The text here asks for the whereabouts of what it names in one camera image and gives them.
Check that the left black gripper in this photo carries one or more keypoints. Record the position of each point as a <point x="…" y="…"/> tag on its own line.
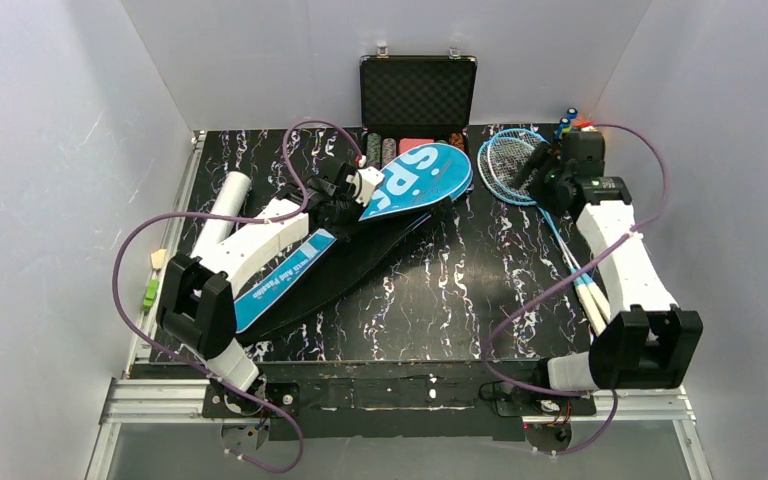
<point x="342" y="201"/>

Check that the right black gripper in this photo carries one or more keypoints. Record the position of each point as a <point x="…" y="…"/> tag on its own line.
<point x="543" y="168"/>

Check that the blue racket cover bag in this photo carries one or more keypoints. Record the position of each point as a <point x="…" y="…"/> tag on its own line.
<point x="418" y="187"/>

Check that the white shuttlecock tube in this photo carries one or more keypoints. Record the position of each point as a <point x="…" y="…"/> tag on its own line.
<point x="229" y="202"/>

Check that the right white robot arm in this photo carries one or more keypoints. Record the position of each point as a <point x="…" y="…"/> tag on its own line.
<point x="647" y="340"/>

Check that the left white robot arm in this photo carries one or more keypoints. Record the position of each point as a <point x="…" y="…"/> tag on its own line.
<point x="198" y="293"/>

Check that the colourful toy block train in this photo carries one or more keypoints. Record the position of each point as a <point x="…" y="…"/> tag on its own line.
<point x="570" y="121"/>

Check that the black poker chip case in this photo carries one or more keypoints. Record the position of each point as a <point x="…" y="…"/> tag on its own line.
<point x="404" y="97"/>

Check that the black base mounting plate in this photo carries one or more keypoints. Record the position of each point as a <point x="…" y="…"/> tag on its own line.
<point x="386" y="399"/>

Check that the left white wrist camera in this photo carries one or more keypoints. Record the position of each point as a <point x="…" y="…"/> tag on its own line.
<point x="366" y="180"/>

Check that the green clip on rail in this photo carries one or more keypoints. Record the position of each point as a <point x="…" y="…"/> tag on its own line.
<point x="150" y="294"/>

